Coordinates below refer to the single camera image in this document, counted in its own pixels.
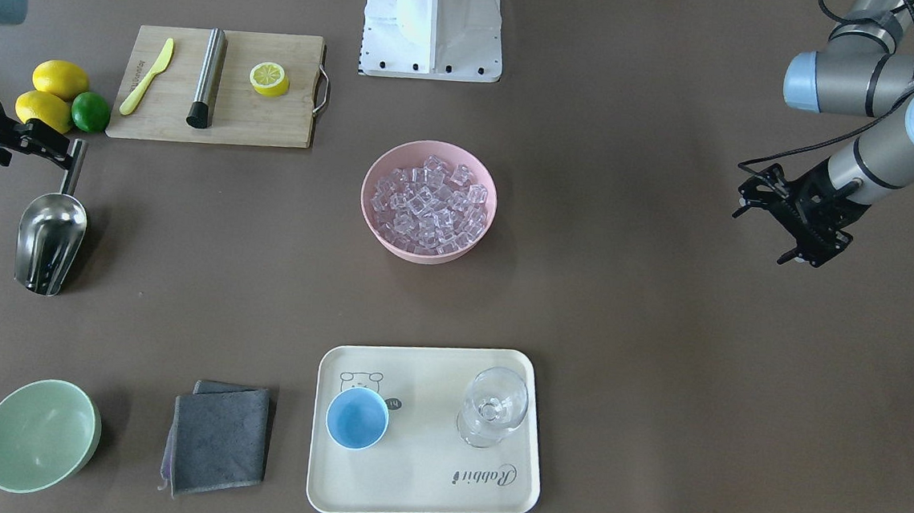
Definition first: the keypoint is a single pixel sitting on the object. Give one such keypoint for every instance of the yellow plastic knife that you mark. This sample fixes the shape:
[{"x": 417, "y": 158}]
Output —
[{"x": 134, "y": 98}]

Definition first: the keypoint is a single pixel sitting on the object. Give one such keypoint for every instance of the clear wine glass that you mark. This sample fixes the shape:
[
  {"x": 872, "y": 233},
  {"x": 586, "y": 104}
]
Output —
[{"x": 494, "y": 405}]

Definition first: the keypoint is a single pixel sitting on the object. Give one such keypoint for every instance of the wooden cutting board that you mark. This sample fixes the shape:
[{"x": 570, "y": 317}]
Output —
[{"x": 240, "y": 116}]

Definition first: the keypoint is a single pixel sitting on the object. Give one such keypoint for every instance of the steel muddler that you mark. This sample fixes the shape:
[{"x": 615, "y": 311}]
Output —
[{"x": 200, "y": 114}]

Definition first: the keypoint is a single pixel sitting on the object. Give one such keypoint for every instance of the metal ice scoop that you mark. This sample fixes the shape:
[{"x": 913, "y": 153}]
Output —
[{"x": 50, "y": 233}]

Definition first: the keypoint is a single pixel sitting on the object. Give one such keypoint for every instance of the clear ice cubes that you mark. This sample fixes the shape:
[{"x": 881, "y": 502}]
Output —
[{"x": 431, "y": 208}]

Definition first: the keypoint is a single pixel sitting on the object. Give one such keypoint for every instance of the green bowl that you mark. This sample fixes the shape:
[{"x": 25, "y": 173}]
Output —
[{"x": 49, "y": 430}]

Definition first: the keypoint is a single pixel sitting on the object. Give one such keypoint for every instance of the cream serving tray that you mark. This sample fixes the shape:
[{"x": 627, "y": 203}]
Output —
[{"x": 421, "y": 465}]

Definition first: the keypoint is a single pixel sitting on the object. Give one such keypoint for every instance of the half lemon slice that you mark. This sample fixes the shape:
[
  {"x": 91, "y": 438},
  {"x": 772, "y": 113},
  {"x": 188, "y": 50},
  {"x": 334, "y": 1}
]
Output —
[{"x": 269, "y": 79}]

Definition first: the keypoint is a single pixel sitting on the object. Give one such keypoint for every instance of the green lime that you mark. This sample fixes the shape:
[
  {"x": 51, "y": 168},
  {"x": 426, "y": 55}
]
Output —
[{"x": 90, "y": 112}]

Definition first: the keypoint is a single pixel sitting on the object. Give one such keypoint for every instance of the pink bowl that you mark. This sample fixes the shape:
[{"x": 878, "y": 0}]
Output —
[{"x": 416, "y": 150}]

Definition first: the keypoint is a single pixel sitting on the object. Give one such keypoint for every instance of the yellow lemon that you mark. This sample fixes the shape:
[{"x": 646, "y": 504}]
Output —
[
  {"x": 61, "y": 78},
  {"x": 46, "y": 107}
]

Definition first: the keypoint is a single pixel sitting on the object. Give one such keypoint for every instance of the grey folded cloth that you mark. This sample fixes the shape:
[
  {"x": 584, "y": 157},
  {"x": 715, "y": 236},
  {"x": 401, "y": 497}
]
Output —
[{"x": 218, "y": 438}]

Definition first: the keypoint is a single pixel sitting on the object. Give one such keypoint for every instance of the light blue cup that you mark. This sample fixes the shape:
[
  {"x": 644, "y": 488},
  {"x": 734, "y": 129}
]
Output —
[{"x": 357, "y": 418}]

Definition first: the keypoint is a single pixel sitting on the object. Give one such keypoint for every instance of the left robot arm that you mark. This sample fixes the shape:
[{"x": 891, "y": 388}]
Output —
[{"x": 861, "y": 73}]

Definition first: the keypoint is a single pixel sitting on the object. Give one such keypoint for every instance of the white pillar base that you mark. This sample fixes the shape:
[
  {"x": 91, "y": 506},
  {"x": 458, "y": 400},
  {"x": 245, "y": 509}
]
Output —
[{"x": 446, "y": 40}]

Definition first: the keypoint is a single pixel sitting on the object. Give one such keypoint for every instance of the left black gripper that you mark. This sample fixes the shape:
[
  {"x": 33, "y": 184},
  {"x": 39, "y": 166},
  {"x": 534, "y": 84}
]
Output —
[{"x": 820, "y": 203}]

